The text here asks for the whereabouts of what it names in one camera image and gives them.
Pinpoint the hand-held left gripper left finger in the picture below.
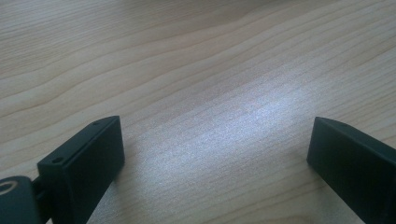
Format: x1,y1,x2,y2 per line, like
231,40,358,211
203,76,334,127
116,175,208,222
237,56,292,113
36,115,126,224

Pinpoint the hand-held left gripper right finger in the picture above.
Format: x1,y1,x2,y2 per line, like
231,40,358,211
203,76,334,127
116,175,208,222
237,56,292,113
306,116,396,224

